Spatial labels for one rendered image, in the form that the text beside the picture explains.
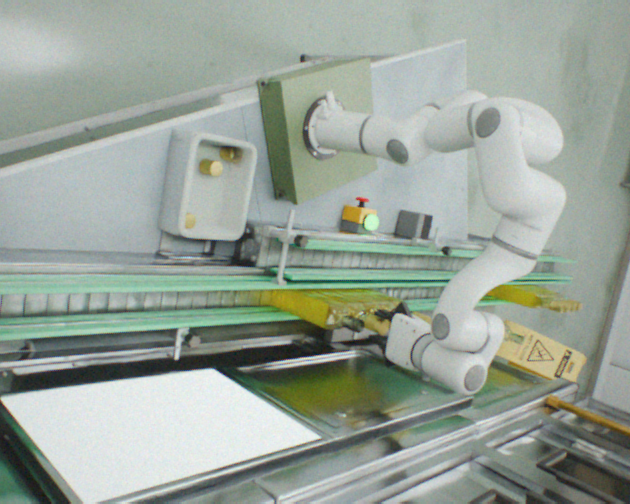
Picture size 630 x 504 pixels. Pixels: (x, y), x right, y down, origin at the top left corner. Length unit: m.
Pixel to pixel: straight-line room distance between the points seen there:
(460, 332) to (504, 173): 0.27
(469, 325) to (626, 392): 6.22
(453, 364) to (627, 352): 6.12
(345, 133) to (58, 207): 0.64
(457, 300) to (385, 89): 0.92
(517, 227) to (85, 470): 0.74
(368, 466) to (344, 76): 0.94
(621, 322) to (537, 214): 6.15
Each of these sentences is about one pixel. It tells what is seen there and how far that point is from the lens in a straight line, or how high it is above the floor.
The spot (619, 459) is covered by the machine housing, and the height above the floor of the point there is 1.60.
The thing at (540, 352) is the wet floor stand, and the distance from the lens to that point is 4.63.
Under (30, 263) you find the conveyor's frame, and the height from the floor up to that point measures 0.87.
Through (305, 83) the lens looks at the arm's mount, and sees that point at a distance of 1.41.
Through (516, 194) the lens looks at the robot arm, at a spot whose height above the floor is 1.46.
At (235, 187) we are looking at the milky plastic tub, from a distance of 1.35.
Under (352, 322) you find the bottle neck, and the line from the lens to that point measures 1.23.
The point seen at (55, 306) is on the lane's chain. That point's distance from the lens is 1.12.
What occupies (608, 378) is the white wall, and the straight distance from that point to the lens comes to 7.23.
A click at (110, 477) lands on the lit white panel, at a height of 1.26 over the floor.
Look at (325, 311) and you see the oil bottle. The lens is 1.26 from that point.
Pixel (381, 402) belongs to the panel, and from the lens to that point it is 1.20.
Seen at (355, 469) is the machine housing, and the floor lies 1.39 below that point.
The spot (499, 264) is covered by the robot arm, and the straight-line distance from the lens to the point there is 1.01.
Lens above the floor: 1.86
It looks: 43 degrees down
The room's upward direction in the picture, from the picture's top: 109 degrees clockwise
